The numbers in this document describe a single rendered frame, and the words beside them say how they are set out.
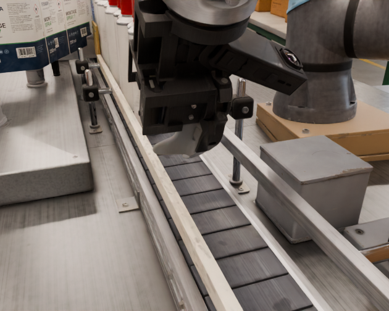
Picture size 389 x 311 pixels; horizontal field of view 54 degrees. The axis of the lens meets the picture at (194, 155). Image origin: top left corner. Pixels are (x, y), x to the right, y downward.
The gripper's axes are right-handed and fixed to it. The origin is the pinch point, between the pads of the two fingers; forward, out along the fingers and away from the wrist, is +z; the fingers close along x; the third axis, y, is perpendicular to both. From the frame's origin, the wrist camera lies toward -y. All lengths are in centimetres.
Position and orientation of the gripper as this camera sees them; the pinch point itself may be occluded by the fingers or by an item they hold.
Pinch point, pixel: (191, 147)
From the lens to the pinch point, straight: 45.8
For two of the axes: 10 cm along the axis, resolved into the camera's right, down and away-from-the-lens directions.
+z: -1.6, 5.5, 8.2
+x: 2.8, 8.2, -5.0
